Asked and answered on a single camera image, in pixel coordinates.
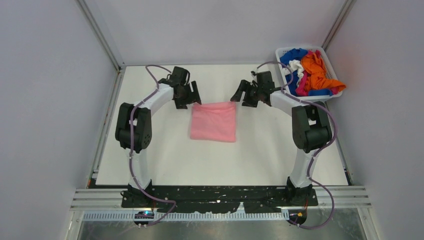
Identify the orange t shirt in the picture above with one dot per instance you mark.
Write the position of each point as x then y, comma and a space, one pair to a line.
317, 78

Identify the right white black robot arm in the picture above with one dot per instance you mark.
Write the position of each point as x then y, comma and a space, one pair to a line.
311, 128

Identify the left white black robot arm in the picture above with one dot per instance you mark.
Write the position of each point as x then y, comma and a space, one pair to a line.
134, 130

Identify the white plastic laundry basket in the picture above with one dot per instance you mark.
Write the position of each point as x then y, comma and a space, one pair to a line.
288, 79

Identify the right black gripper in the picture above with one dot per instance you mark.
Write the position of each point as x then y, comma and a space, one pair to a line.
247, 101

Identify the light pink t shirt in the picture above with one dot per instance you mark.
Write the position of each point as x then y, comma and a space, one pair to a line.
214, 122

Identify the aluminium frame rail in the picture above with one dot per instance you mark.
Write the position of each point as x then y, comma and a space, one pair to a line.
111, 198

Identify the blue t shirt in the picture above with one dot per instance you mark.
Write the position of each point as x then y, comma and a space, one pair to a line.
293, 56

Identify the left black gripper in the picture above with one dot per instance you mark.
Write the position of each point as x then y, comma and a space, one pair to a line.
193, 96

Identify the white t shirt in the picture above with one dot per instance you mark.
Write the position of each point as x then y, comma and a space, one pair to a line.
297, 70

